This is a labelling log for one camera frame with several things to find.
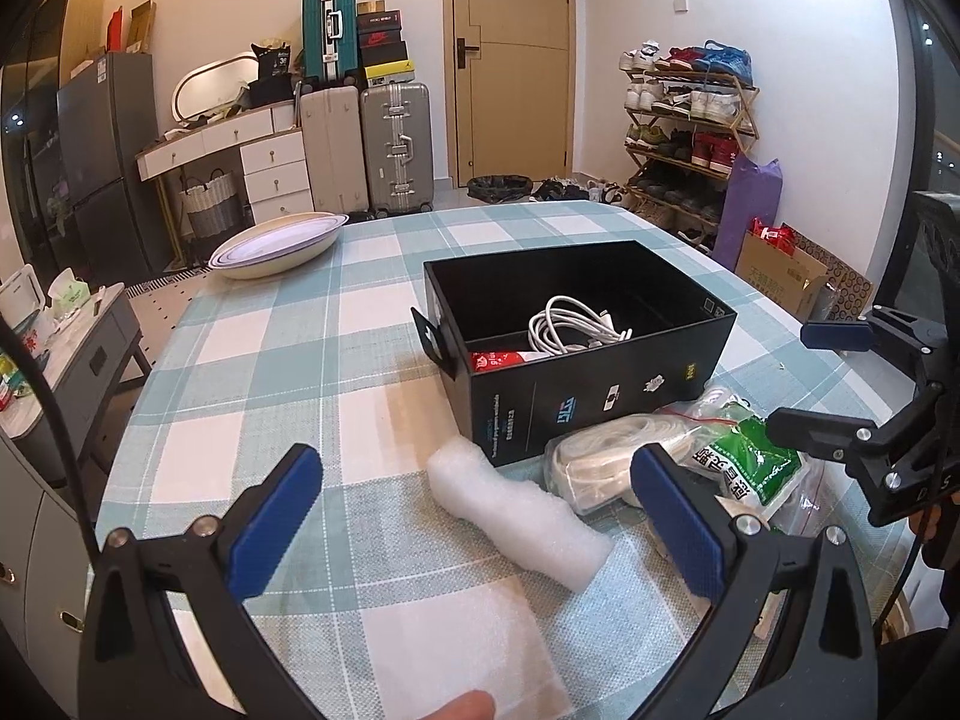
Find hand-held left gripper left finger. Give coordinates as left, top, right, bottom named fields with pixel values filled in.
left=77, top=444, right=325, bottom=720

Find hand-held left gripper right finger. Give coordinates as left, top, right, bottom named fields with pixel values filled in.
left=628, top=442, right=878, bottom=720

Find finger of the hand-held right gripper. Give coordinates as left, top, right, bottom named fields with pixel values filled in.
left=766, top=381, right=946, bottom=464
left=799, top=305, right=953, bottom=385

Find green medicine packet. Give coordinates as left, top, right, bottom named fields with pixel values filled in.
left=675, top=401, right=807, bottom=509

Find clear zip bag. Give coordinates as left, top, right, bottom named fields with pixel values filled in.
left=652, top=386, right=835, bottom=541

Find white strap bundle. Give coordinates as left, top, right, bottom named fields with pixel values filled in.
left=544, top=412, right=710, bottom=517

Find black cardboard box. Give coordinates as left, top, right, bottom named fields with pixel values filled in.
left=411, top=240, right=738, bottom=467

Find white foam roll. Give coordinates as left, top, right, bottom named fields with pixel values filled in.
left=426, top=435, right=614, bottom=593

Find person's left hand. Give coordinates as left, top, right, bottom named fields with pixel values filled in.
left=430, top=691, right=497, bottom=720

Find brown cardboard box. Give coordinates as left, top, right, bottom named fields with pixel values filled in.
left=735, top=223, right=875, bottom=325

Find purple bag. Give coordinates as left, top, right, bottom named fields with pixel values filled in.
left=711, top=154, right=783, bottom=271

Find checked tablecloth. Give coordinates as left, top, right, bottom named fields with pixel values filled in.
left=94, top=201, right=923, bottom=720

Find wooden shoe rack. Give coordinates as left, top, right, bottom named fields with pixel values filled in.
left=619, top=41, right=760, bottom=256

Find red snack packet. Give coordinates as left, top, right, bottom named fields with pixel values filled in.
left=469, top=349, right=552, bottom=375

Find grey sideboard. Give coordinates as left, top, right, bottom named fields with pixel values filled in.
left=0, top=427, right=98, bottom=661

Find grey coffee table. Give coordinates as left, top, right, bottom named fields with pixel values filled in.
left=0, top=281, right=151, bottom=488

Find cream oval bowl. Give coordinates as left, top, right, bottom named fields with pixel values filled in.
left=208, top=212, right=350, bottom=281

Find patterned floor mat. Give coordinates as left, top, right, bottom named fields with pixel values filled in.
left=124, top=268, right=220, bottom=295

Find rows of shoes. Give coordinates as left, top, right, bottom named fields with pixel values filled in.
left=619, top=41, right=753, bottom=252

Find purple rimmed plate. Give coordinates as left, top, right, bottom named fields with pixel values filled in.
left=211, top=214, right=346, bottom=267

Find pile of floor shoes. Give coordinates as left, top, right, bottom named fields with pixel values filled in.
left=529, top=176, right=631, bottom=208

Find green tissue box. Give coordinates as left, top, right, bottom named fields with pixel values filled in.
left=47, top=270, right=95, bottom=316

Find woven laundry basket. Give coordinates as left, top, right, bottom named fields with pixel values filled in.
left=178, top=169, right=239, bottom=241

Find white dresser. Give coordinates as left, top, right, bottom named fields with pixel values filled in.
left=135, top=101, right=316, bottom=271

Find black trash bag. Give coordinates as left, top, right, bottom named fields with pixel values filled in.
left=466, top=174, right=532, bottom=204

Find beige suitcase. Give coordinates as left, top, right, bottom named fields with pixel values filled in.
left=298, top=85, right=362, bottom=217

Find grey refrigerator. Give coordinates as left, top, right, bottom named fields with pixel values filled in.
left=56, top=52, right=175, bottom=282

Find silver suitcase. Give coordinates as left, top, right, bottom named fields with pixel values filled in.
left=358, top=82, right=436, bottom=218

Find tan wooden door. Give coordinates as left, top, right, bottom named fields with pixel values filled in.
left=442, top=0, right=575, bottom=188

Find oval mirror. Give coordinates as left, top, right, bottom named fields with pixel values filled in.
left=172, top=51, right=260, bottom=125

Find black paper bag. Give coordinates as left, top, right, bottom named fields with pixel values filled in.
left=250, top=41, right=295, bottom=107

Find dark glass cabinet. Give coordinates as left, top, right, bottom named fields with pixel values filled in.
left=0, top=0, right=106, bottom=263

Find teal suitcase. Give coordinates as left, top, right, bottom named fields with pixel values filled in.
left=301, top=0, right=359, bottom=87

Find open cardboard carton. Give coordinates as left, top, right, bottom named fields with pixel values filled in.
left=129, top=0, right=158, bottom=53

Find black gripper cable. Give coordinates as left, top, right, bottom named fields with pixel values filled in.
left=0, top=326, right=102, bottom=548
left=881, top=382, right=946, bottom=631

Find white coiled cable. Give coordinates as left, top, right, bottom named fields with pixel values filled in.
left=529, top=295, right=637, bottom=356

